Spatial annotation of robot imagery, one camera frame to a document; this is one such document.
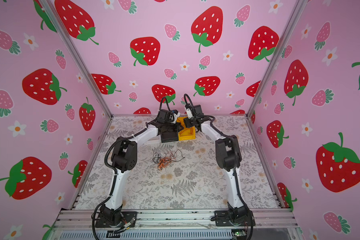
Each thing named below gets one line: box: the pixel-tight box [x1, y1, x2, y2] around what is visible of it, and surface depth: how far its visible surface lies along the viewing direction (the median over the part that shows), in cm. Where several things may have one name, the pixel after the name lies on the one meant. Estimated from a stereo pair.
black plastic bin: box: [160, 125, 184, 143], surface depth 103 cm
